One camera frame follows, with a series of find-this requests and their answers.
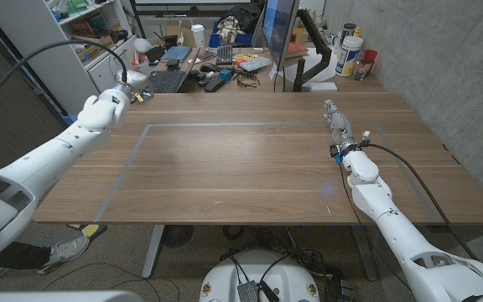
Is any red book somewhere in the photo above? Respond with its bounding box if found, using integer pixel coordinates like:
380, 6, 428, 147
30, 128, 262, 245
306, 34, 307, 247
286, 40, 309, 59

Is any black glasses case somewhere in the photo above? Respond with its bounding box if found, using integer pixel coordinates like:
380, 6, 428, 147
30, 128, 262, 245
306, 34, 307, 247
203, 77, 226, 93

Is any black chain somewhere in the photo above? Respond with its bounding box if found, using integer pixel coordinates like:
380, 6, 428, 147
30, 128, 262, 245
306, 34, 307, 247
236, 71, 262, 90

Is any white lidded cup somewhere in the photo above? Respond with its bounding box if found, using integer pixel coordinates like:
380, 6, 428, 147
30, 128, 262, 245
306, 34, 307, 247
190, 23, 205, 49

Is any clear glass jar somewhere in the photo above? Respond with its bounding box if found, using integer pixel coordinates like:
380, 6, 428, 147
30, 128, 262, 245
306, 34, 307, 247
352, 60, 371, 81

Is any clear plastic tray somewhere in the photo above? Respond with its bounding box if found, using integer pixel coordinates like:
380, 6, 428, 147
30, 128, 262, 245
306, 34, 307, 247
239, 56, 273, 72

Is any black round fan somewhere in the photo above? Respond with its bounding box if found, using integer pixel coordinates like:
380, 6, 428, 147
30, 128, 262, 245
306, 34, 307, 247
161, 225, 195, 248

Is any blue notebook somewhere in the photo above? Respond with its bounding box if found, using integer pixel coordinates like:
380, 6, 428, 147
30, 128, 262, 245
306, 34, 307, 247
160, 45, 194, 63

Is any white shelf cabinet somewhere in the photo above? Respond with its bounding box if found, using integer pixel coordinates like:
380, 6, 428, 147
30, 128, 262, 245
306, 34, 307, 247
0, 0, 138, 132

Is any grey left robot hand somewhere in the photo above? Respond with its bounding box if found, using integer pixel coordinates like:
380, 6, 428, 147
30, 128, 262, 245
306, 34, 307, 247
114, 69, 155, 105

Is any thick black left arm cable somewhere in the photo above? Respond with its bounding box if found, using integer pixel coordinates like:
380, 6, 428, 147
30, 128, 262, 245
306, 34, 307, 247
0, 39, 128, 125

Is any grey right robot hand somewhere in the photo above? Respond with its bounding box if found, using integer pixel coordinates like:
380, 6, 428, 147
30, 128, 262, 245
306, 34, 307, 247
323, 99, 358, 154

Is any small black keyboard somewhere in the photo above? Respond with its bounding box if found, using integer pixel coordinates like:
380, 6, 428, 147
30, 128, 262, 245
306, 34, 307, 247
216, 44, 234, 66

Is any black bag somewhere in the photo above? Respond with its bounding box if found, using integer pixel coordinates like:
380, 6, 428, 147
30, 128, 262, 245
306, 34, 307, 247
218, 3, 265, 35

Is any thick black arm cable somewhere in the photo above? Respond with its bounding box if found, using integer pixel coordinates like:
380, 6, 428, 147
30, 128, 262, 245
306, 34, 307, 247
0, 39, 128, 125
365, 143, 480, 262

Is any dark lidded jar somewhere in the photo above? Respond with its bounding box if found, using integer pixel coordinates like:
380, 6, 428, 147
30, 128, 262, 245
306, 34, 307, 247
340, 23, 357, 45

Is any grey table leg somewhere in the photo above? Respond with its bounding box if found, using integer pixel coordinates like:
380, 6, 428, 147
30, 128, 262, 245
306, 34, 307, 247
142, 225, 166, 279
352, 226, 379, 281

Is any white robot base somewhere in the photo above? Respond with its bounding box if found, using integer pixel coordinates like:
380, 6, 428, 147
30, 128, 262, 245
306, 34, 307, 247
199, 250, 321, 302

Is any computer monitor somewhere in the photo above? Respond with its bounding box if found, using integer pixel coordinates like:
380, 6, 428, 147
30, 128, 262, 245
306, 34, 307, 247
261, 0, 300, 71

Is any red cup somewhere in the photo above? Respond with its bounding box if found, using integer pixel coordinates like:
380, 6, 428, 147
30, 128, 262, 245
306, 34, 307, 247
361, 49, 379, 76

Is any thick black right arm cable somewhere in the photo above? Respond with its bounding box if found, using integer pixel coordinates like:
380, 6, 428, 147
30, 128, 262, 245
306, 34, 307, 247
365, 143, 480, 262

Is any cluttered wooden desk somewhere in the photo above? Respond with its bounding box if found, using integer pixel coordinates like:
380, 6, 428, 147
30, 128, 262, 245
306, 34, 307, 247
134, 44, 387, 94

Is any cardboard box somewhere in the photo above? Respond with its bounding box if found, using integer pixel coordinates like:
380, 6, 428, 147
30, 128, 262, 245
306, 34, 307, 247
76, 35, 116, 63

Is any white wipes canister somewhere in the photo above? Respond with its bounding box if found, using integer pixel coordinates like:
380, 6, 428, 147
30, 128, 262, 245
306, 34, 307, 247
335, 35, 364, 78

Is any white round lamp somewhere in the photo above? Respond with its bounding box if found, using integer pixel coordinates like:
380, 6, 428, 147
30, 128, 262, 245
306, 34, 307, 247
133, 38, 153, 55

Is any blue storage bin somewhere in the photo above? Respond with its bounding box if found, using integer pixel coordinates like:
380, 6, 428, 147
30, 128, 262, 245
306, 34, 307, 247
208, 21, 254, 49

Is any black laptop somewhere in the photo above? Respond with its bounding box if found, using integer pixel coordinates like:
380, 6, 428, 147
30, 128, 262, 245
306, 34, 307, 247
148, 46, 202, 94

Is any person's leg in black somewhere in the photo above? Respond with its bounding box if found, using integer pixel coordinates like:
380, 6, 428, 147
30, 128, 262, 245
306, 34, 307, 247
0, 241, 54, 271

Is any flat white box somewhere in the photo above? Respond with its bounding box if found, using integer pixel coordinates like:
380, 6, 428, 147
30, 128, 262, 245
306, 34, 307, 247
309, 81, 339, 93

